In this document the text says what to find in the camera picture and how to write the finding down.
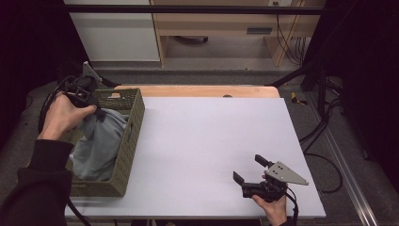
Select dark curtain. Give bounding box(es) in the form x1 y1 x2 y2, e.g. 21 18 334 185
309 0 399 192
0 0 90 105

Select black hanging desk cables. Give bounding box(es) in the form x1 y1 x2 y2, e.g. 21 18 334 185
273 1 307 66

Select white tabletop board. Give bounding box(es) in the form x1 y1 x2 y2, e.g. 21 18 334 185
64 96 327 219

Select white cabinet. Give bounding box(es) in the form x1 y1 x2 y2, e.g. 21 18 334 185
63 0 161 63

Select black curved object under desk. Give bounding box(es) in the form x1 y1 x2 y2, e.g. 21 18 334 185
173 35 210 44

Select grey cloth garment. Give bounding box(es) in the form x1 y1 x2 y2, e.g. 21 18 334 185
69 107 130 183

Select yellow and black clamp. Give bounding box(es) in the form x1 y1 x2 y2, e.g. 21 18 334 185
290 91 310 106

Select person's left hand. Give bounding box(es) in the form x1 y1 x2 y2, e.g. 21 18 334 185
37 92 98 141

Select black metal stand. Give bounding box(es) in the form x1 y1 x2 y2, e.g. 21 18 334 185
266 57 333 118

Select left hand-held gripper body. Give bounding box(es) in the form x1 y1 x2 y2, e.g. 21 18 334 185
60 60 104 109

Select black horizontal metal bar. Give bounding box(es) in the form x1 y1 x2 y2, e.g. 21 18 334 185
46 4 326 16

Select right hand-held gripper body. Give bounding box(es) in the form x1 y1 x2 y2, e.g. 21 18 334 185
241 160 310 202

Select olive green woven basket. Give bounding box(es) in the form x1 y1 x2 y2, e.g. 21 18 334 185
59 88 146 198

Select light wooden desk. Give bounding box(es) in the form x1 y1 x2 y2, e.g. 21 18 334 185
150 0 327 68

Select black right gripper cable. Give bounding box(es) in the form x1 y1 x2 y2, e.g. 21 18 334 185
283 186 300 226

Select person's right hand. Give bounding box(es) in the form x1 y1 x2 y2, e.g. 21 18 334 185
251 194 288 226

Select black floor cables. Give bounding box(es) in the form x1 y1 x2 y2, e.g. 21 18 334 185
298 97 344 194

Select metal floor rail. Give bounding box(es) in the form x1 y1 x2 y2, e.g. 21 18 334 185
304 93 381 226

